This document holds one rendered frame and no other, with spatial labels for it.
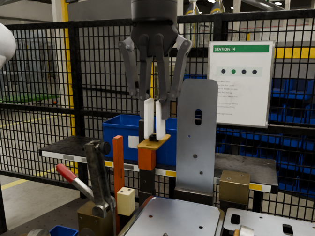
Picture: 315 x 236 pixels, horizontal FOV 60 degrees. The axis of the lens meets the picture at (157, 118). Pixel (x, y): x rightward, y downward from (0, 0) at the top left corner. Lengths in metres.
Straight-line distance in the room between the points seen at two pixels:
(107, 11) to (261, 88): 2.04
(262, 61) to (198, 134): 0.38
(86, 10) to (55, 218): 2.20
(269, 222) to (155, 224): 0.28
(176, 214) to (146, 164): 0.23
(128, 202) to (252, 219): 0.32
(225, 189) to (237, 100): 0.37
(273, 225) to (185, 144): 0.31
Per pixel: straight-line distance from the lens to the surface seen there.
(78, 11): 3.17
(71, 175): 0.69
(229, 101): 1.05
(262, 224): 0.76
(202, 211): 0.77
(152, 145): 0.47
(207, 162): 0.83
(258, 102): 1.05
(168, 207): 0.78
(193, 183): 0.86
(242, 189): 0.81
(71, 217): 1.35
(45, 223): 1.35
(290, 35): 6.84
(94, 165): 0.62
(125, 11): 2.64
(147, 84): 0.49
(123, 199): 0.72
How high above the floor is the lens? 1.40
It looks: 13 degrees down
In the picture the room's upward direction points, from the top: straight up
